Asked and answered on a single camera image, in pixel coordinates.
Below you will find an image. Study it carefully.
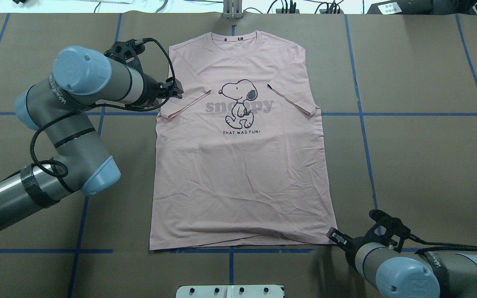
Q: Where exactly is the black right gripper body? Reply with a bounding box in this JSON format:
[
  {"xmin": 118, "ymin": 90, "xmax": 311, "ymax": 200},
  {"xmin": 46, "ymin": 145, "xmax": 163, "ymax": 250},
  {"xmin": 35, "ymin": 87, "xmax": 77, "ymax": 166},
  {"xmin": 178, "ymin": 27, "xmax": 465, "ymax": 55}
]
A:
[{"xmin": 342, "ymin": 236, "xmax": 366, "ymax": 265}]

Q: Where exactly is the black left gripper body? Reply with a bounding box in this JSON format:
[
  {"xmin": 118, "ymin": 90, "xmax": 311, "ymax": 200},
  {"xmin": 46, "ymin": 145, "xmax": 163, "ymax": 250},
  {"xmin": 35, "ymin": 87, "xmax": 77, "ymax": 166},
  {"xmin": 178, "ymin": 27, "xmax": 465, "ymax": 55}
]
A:
[{"xmin": 141, "ymin": 74, "xmax": 169, "ymax": 108}]

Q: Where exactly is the pink Snoopy t-shirt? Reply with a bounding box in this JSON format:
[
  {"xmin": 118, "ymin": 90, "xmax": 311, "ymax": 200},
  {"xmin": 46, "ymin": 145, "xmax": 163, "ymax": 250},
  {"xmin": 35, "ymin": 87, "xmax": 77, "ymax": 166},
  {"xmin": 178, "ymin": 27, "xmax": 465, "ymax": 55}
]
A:
[{"xmin": 149, "ymin": 31, "xmax": 337, "ymax": 251}]

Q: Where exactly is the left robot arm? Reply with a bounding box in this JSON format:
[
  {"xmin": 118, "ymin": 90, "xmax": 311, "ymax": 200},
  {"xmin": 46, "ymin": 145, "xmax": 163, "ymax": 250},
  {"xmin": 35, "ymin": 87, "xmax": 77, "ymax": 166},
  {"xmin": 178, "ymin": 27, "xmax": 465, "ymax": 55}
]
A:
[{"xmin": 0, "ymin": 39, "xmax": 183, "ymax": 231}]

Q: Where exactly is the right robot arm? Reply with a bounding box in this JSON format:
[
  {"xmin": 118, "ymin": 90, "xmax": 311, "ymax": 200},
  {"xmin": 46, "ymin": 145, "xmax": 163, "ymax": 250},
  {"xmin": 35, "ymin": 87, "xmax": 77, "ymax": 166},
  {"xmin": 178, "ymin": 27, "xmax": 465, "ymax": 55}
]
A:
[{"xmin": 326, "ymin": 228, "xmax": 477, "ymax": 298}]

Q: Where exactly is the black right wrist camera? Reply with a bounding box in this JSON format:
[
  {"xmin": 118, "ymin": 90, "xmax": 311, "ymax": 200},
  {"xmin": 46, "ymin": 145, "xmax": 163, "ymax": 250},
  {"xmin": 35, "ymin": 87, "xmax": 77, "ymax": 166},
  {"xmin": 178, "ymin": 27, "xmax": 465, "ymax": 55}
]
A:
[{"xmin": 363, "ymin": 209, "xmax": 411, "ymax": 253}]

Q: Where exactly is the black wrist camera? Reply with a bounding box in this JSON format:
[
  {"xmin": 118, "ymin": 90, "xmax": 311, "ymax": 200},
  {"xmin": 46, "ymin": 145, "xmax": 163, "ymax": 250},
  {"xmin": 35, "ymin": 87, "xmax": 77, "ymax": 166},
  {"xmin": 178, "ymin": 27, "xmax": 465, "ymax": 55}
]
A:
[
  {"xmin": 104, "ymin": 39, "xmax": 145, "ymax": 73},
  {"xmin": 363, "ymin": 209, "xmax": 411, "ymax": 253}
]

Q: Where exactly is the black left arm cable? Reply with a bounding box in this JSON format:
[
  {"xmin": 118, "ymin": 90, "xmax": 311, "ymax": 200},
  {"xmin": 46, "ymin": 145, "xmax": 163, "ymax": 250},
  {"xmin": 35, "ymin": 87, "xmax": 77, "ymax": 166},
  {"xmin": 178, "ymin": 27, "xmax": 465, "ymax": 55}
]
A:
[{"xmin": 30, "ymin": 37, "xmax": 177, "ymax": 192}]

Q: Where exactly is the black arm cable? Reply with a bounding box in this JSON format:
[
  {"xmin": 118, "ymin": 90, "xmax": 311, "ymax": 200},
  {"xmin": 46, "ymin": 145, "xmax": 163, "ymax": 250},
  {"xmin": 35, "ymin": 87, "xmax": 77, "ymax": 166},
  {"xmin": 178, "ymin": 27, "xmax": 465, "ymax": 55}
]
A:
[
  {"xmin": 408, "ymin": 234, "xmax": 477, "ymax": 255},
  {"xmin": 30, "ymin": 37, "xmax": 177, "ymax": 192}
]

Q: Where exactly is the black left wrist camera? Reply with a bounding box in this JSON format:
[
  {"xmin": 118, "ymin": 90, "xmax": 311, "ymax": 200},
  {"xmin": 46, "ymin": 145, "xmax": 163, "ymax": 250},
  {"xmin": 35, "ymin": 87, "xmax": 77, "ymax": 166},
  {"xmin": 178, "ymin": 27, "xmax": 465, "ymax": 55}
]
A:
[{"xmin": 104, "ymin": 39, "xmax": 145, "ymax": 73}]

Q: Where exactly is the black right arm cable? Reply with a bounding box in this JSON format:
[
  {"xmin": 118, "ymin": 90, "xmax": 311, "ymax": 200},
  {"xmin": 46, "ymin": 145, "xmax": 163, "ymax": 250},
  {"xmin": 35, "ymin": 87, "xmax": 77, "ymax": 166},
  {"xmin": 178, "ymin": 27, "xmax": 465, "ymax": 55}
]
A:
[{"xmin": 408, "ymin": 234, "xmax": 477, "ymax": 255}]

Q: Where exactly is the aluminium frame post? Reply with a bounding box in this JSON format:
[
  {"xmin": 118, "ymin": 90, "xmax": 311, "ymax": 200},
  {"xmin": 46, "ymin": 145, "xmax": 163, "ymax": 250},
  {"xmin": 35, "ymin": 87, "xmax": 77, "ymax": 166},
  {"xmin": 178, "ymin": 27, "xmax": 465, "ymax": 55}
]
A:
[{"xmin": 223, "ymin": 0, "xmax": 243, "ymax": 19}]

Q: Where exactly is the white pedestal column with base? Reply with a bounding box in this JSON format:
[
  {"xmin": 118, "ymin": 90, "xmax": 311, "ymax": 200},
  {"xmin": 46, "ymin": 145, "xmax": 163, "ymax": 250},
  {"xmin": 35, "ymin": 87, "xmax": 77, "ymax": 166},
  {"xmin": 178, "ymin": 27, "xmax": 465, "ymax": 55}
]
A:
[{"xmin": 176, "ymin": 284, "xmax": 285, "ymax": 298}]

